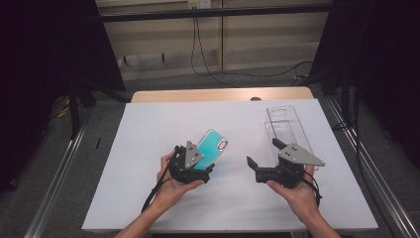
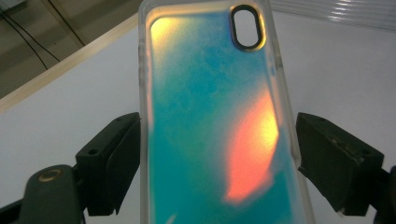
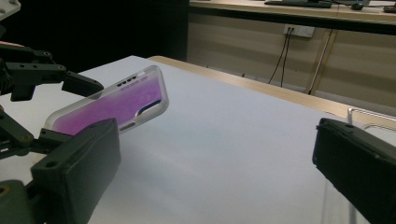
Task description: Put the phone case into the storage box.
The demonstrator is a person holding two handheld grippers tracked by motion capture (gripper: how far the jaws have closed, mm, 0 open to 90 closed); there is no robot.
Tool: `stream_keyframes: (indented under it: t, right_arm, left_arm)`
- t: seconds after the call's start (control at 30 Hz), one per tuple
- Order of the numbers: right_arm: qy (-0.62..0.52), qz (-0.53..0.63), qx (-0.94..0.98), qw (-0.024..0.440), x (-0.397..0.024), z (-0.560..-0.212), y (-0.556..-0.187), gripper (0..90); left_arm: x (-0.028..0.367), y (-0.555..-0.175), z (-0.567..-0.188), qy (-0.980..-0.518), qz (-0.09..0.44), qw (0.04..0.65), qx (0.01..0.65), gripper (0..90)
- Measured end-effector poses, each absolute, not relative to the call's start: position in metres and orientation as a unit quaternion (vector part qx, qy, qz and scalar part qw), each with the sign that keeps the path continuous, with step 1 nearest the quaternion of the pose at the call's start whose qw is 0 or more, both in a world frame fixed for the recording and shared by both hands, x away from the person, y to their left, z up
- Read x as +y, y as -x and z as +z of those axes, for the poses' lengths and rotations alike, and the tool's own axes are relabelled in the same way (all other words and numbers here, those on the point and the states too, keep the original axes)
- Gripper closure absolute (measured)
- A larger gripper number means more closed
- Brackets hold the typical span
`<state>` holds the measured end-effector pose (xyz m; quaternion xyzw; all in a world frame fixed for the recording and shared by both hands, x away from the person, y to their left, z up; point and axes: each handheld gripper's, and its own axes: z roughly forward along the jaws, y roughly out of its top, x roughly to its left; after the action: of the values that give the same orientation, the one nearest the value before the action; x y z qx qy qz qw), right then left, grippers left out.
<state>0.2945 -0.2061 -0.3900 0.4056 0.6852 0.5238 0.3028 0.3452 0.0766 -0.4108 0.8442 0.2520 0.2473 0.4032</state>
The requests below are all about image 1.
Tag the black stand leg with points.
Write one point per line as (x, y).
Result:
(345, 95)
(74, 109)

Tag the light wooden table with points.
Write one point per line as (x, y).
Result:
(204, 95)

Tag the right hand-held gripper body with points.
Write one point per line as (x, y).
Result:
(290, 172)

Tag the white wall outlet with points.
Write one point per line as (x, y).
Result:
(199, 4)

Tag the black curtain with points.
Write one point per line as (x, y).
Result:
(383, 66)
(39, 66)

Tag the metal floor rail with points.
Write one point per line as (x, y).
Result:
(56, 185)
(379, 178)

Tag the small black floor object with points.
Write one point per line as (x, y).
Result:
(98, 142)

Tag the white table cover board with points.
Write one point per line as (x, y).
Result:
(231, 205)

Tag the clear plastic tray box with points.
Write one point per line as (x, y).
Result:
(284, 125)

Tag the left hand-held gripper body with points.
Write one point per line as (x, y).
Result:
(185, 172)

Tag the blue clear phone case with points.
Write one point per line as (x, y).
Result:
(213, 145)

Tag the dark table grommet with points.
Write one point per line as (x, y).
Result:
(255, 98)

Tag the black horizontal bar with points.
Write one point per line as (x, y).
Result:
(204, 14)

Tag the person's right hand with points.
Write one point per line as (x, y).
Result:
(302, 201)

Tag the person's left hand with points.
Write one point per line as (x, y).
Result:
(171, 193)

